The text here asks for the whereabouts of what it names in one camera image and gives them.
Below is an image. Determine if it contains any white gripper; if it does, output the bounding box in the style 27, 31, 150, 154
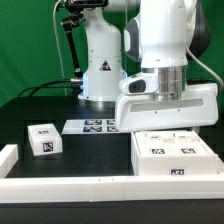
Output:
115, 83, 218, 132

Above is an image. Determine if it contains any white cabinet door panel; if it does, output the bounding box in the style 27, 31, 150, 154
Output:
171, 131, 214, 157
136, 132, 176, 157

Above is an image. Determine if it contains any white cabinet body box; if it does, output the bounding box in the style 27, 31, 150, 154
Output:
131, 130, 224, 176

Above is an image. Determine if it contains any small white tagged box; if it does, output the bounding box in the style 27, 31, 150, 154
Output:
28, 123, 63, 156

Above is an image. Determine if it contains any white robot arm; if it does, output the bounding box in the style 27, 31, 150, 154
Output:
80, 0, 218, 132

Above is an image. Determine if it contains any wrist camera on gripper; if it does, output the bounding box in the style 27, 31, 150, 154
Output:
119, 74, 159, 95

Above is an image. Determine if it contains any flat white tagged base plate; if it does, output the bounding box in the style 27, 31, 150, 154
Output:
62, 119, 118, 135

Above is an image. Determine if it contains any black cable bundle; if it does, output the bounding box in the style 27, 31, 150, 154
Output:
17, 79, 84, 98

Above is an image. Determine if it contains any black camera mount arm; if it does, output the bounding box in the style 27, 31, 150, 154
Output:
55, 0, 108, 79

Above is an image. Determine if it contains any grey hanging cable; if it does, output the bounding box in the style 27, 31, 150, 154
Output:
52, 0, 68, 97

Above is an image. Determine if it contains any white U-shaped fence frame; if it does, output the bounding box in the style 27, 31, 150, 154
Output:
0, 144, 224, 203

